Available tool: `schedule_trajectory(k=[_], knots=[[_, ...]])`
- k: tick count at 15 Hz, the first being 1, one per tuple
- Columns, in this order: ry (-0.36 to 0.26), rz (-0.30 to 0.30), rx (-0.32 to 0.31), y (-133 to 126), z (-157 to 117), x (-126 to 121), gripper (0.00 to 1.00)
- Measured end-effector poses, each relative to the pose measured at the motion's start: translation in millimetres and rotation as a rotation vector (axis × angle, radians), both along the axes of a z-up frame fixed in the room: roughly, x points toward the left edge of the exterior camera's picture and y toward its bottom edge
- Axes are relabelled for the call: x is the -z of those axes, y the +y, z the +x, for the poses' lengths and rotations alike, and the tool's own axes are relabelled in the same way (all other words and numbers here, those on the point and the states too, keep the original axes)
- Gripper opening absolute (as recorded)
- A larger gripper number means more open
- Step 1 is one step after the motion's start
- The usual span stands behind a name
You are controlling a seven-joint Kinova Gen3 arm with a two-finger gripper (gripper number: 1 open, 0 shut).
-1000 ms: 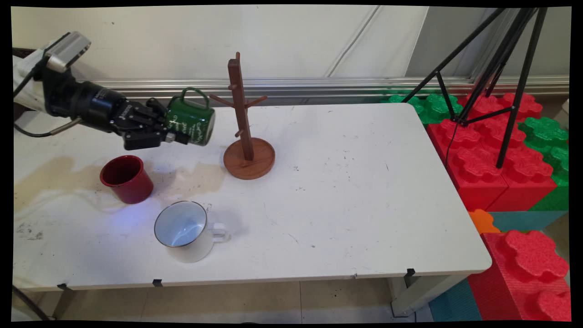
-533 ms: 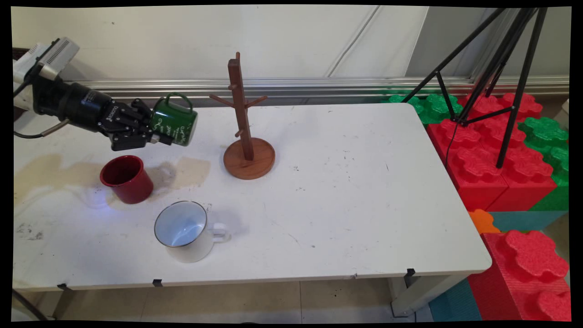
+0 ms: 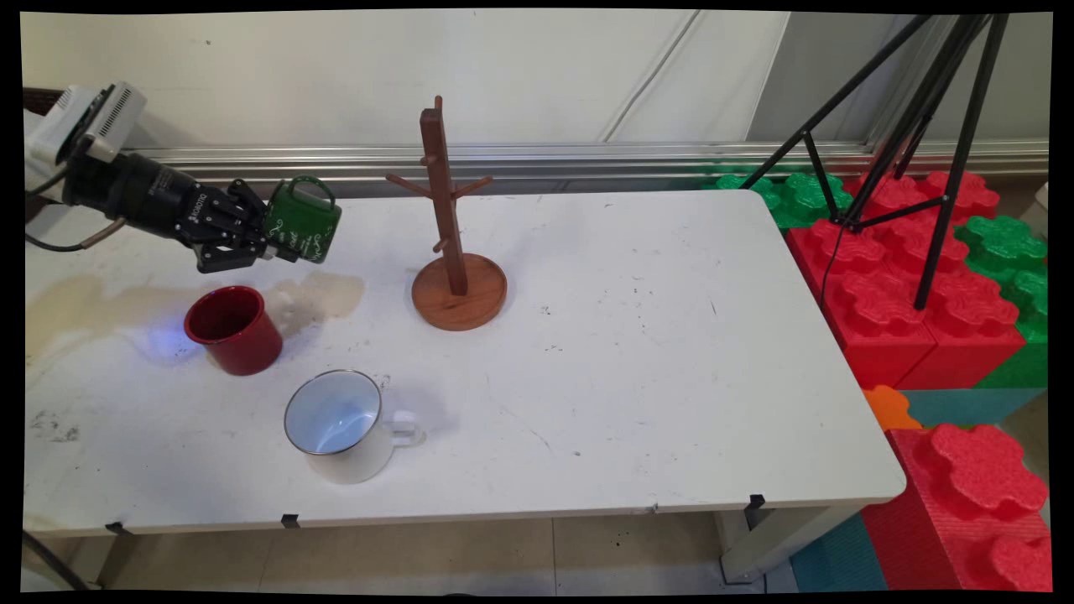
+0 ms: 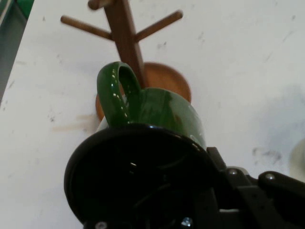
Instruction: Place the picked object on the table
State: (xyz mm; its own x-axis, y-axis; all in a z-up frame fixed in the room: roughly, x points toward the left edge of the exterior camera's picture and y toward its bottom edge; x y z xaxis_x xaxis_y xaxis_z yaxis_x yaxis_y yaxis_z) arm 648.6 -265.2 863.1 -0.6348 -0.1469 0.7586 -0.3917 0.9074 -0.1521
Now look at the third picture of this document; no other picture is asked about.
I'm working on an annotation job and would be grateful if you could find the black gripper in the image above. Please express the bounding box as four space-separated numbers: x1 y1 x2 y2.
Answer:
62 149 300 275

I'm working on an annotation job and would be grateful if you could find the green enamel mug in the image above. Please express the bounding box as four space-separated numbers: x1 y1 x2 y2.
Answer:
263 174 344 266

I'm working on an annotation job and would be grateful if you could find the red enamel mug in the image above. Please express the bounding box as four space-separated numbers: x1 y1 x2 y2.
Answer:
183 284 284 378

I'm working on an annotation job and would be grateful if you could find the white enamel mug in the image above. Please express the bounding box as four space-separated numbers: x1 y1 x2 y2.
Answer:
283 368 425 487

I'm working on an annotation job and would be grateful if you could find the wooden mug tree stand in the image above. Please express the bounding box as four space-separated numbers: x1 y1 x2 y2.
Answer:
385 95 509 333

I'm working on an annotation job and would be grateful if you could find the dark brown wicker basket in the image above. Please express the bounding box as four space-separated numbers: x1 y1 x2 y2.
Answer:
23 86 66 226

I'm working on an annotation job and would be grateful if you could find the small green foam block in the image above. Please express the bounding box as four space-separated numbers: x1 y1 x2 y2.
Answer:
700 171 858 230

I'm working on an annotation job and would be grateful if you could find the white table leg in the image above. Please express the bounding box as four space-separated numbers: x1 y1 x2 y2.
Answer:
716 503 867 586

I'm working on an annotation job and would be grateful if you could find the large red foam block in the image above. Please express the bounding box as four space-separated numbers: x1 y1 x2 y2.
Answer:
783 170 1026 392

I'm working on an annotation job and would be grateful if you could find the orange foam piece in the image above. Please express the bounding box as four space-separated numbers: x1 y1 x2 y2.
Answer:
862 384 923 434

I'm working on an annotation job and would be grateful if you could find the teal foam floor mat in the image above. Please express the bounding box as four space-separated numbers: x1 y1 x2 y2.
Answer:
788 512 890 593

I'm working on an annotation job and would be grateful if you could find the black tripod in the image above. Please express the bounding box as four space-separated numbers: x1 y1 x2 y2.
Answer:
738 13 1009 312

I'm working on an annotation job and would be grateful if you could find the tall green foam block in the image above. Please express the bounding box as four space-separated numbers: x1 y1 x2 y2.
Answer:
955 215 1050 389

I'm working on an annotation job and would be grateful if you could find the red foam block with studs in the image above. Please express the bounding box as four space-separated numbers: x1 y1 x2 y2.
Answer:
861 423 1052 593

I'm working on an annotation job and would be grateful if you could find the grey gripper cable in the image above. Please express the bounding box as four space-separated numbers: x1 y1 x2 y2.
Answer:
24 215 128 253

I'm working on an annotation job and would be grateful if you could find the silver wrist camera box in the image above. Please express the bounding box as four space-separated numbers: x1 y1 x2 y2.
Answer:
28 81 149 165

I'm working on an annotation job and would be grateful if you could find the metal wall rail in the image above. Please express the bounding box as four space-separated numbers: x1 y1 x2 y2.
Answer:
126 140 1050 203

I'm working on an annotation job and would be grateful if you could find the black floor cable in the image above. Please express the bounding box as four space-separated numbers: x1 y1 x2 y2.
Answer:
23 530 91 592

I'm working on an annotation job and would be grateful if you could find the white wall conduit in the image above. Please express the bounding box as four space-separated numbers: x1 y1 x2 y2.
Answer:
598 10 702 144

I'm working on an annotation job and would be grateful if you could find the thin black tripod cable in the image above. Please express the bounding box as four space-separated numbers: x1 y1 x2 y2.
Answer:
818 220 847 313

